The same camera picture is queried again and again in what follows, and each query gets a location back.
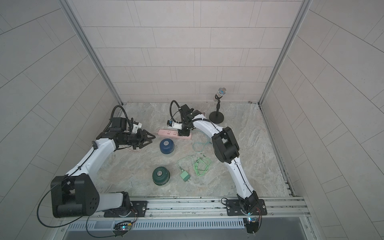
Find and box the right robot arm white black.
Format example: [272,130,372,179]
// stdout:
[167,100,263,216]

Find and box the left controller board green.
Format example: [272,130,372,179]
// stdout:
[113,221,133,237]

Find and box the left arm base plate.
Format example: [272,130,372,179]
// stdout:
[104,201,148,218]

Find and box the blue cordless meat grinder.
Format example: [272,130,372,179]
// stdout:
[160,139,175,155]

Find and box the teal charging cable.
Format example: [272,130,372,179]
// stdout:
[191,136,214,152]

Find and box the green cordless meat grinder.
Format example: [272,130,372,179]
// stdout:
[152,167,170,186]

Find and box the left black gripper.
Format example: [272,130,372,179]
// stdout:
[121,128,156,149]

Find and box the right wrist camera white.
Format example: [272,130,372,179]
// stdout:
[167,120,183,130]

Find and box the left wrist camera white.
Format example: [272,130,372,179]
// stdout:
[132,122,142,134]

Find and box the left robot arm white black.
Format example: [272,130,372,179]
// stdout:
[51,115,155,218]

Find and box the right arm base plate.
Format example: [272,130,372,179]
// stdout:
[222,199,268,217]

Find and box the green USB charger adapter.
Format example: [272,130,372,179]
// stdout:
[180,170,191,182]

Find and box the right controller board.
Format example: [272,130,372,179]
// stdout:
[243,218,261,234]

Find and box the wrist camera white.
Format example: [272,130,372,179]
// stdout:
[167,120,183,130]
[132,122,142,134]

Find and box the light green charging cable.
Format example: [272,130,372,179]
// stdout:
[176,154,213,178]

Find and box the black microphone stand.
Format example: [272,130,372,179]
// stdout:
[209,99,224,124]

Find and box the silver microphone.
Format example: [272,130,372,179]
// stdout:
[214,87,227,102]

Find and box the pink power strip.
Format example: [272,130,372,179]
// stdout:
[158,130,192,140]

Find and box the aluminium rail frame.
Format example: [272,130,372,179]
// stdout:
[58,196,311,223]

